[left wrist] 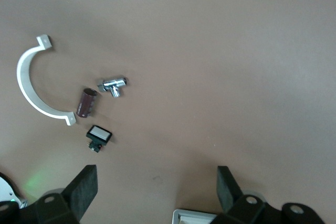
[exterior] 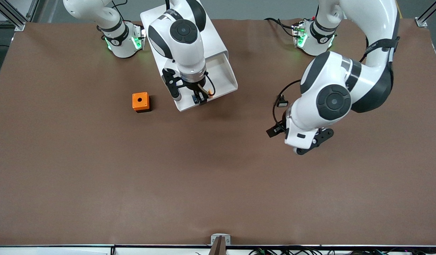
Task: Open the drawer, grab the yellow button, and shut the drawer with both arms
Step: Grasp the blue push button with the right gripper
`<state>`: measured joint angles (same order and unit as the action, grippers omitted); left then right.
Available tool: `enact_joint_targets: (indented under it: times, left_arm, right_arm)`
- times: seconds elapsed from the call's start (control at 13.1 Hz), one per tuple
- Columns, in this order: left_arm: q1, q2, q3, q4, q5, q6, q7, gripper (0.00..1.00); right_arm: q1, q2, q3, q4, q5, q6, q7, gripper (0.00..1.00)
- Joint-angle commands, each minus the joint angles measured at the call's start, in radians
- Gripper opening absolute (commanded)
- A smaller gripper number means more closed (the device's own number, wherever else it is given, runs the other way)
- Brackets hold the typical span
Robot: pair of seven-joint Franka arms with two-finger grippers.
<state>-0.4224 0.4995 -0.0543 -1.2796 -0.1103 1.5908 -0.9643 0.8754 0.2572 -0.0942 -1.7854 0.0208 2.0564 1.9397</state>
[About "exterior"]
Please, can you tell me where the white drawer cabinet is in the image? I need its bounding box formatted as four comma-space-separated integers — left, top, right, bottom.
139, 7, 229, 107

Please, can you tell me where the orange button enclosure box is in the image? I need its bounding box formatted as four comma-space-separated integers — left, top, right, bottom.
132, 92, 151, 113

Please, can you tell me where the aluminium frame profile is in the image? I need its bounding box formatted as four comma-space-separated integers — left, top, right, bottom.
0, 0, 40, 32
414, 0, 436, 27

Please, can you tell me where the black arm base cable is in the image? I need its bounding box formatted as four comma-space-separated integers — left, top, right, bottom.
264, 17, 297, 38

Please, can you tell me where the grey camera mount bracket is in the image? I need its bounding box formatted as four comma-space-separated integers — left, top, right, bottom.
208, 233, 231, 255

